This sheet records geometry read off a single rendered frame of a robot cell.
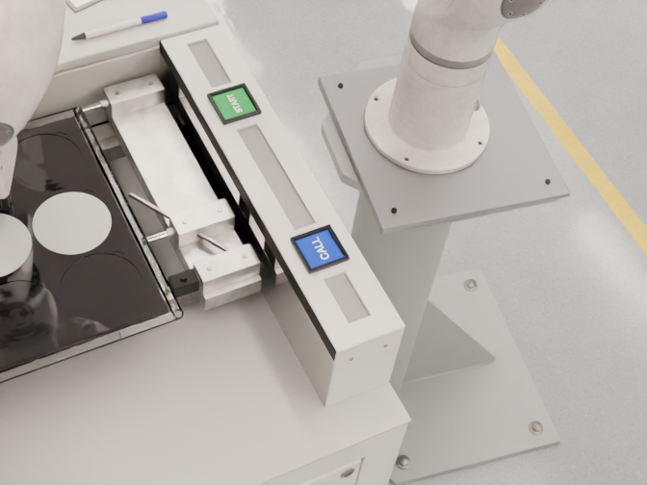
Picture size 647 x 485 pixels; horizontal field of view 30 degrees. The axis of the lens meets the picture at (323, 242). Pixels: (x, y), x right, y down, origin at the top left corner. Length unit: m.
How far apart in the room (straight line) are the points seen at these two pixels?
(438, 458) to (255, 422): 0.96
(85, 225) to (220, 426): 0.32
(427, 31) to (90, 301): 0.57
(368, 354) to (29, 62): 0.53
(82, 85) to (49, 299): 0.35
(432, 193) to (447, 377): 0.85
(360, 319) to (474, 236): 1.34
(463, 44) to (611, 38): 1.71
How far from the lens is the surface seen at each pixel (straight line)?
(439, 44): 1.63
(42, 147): 1.68
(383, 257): 1.97
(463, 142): 1.81
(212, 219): 1.59
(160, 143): 1.71
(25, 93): 1.32
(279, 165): 1.59
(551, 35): 3.27
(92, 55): 1.71
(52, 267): 1.56
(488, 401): 2.53
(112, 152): 1.75
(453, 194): 1.76
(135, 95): 1.73
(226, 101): 1.65
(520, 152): 1.84
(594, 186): 2.95
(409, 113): 1.74
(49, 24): 1.32
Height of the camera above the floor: 2.18
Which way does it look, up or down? 54 degrees down
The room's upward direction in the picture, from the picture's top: 10 degrees clockwise
